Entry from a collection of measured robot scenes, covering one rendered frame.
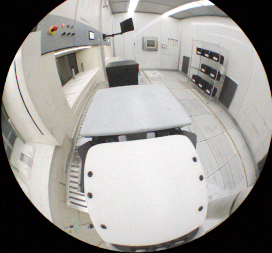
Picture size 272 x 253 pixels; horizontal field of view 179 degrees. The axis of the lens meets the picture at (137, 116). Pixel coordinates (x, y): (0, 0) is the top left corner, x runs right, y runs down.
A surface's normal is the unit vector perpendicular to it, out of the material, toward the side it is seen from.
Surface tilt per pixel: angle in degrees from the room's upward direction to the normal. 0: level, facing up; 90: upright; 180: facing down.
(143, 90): 1
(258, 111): 90
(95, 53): 90
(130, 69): 90
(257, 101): 90
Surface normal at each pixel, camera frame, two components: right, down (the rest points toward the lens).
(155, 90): -0.03, -0.75
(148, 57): 0.14, 0.66
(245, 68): -0.99, 0.11
